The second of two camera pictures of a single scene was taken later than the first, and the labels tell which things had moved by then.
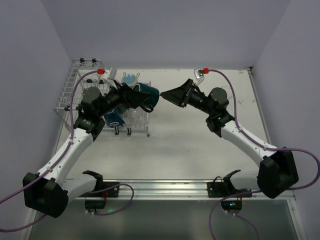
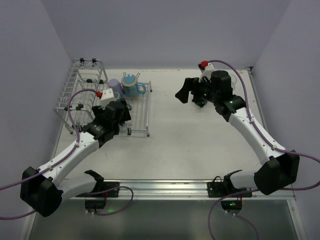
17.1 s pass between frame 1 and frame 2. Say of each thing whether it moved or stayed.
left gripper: moved
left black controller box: stayed
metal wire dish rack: stayed
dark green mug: moved
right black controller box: stayed
